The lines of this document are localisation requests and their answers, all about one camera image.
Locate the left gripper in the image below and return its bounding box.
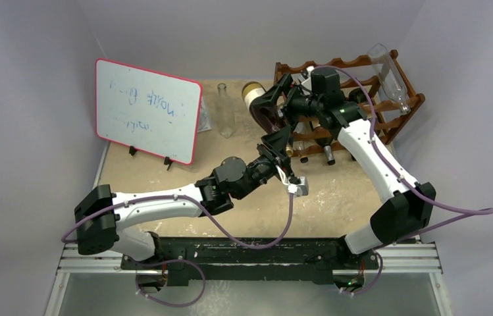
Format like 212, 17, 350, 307
235, 127, 295, 200

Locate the clear slim glass bottle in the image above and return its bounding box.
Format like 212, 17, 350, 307
215, 82, 236, 138

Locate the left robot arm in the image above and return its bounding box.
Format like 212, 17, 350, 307
73, 126, 296, 269

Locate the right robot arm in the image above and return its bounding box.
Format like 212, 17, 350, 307
242, 66, 436, 268

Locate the clear labelled bottle in rack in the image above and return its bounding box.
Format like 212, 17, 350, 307
293, 122, 309, 164

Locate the dark wine bottle middle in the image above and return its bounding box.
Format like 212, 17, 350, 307
309, 121, 336, 166

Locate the dark wine bottle right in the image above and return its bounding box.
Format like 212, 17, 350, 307
348, 88, 368, 161

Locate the brown wooden wine rack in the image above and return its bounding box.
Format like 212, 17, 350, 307
274, 49, 425, 157

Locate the clear bottle on rack top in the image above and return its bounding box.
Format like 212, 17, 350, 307
367, 43, 411, 115

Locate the red framed whiteboard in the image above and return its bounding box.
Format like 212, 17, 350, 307
95, 59, 203, 165

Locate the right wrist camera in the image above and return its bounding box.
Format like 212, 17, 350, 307
299, 66, 315, 91

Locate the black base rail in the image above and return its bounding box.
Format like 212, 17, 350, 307
120, 237, 379, 289

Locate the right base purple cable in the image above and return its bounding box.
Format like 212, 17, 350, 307
338, 248, 385, 298

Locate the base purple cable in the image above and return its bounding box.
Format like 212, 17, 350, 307
338, 248, 385, 298
135, 257, 207, 308

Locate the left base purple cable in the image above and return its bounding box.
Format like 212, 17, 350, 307
135, 257, 207, 308

